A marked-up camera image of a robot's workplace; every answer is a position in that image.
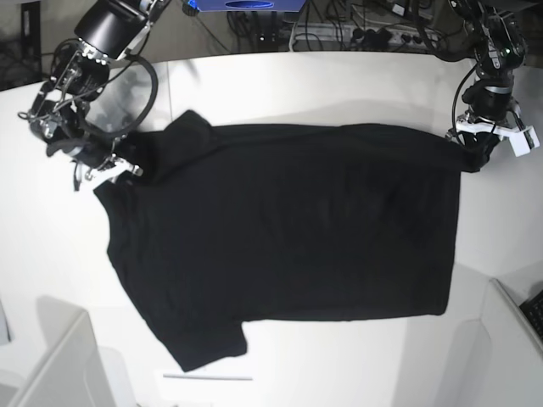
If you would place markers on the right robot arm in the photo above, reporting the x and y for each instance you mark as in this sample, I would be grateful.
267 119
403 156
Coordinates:
350 120

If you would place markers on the black keyboard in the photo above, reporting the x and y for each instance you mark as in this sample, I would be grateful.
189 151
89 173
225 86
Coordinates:
533 311

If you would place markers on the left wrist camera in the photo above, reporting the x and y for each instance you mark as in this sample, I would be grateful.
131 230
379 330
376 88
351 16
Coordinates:
524 141

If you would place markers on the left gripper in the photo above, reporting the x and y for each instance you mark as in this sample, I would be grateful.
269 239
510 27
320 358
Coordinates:
488 101

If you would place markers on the white left bin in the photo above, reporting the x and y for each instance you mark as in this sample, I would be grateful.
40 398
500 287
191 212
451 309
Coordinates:
73 370

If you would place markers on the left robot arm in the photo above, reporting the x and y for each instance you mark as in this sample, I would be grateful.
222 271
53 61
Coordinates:
495 44

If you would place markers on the white power strip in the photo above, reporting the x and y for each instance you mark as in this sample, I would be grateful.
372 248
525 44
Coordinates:
351 36

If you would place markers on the black T-shirt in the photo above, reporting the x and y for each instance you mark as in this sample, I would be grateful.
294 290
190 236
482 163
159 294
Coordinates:
244 223

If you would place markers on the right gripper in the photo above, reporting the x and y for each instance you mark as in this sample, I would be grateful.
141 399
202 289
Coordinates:
98 161

